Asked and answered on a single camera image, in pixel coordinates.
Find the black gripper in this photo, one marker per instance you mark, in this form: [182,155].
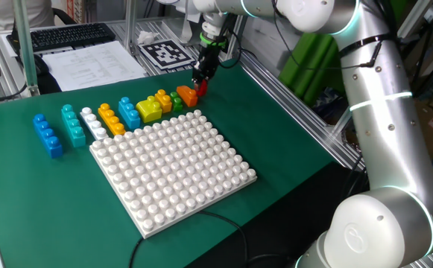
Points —
[208,61]

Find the small red block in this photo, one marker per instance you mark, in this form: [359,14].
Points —
[202,91]

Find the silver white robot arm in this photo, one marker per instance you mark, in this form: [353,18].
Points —
[380,111]

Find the orange sloped block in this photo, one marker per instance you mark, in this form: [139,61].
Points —
[187,96]

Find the green two-stud block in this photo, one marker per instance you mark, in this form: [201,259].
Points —
[176,102]

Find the yellow-orange two-stud block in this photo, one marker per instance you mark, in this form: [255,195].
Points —
[164,101]

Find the black white fiducial marker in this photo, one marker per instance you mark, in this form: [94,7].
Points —
[164,54]

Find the large lime yellow block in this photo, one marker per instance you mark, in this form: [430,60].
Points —
[149,109]

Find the white crumpled tissue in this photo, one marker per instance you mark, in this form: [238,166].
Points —
[147,37]

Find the light blue three-stud block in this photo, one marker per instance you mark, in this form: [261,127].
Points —
[129,113]

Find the yellow-orange four-stud block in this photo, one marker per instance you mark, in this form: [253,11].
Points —
[112,120]

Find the white studded baseplate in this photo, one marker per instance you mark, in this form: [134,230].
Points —
[171,175]

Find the white printed paper sheet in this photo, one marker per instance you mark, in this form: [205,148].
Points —
[93,67]

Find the green cloth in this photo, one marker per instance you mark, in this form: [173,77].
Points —
[309,63]

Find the white four-stud block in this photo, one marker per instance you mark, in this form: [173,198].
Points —
[93,124]

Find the teal four-stud block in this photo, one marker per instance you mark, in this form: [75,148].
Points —
[74,128]

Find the black keyboard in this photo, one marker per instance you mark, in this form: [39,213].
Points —
[67,36]

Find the red white printed box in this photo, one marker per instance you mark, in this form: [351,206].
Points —
[75,11]

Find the diagonal aluminium beam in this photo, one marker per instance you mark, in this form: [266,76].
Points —
[341,124]

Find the black office chair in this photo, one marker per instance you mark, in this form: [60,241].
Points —
[65,15]

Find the blue four-stud block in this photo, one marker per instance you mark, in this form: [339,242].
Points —
[48,136]

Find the person in white shirt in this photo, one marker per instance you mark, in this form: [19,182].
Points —
[22,13]

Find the green cutting mat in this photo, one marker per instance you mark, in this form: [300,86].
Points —
[52,204]

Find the aluminium frame post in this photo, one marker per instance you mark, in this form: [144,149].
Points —
[130,26]
[26,44]

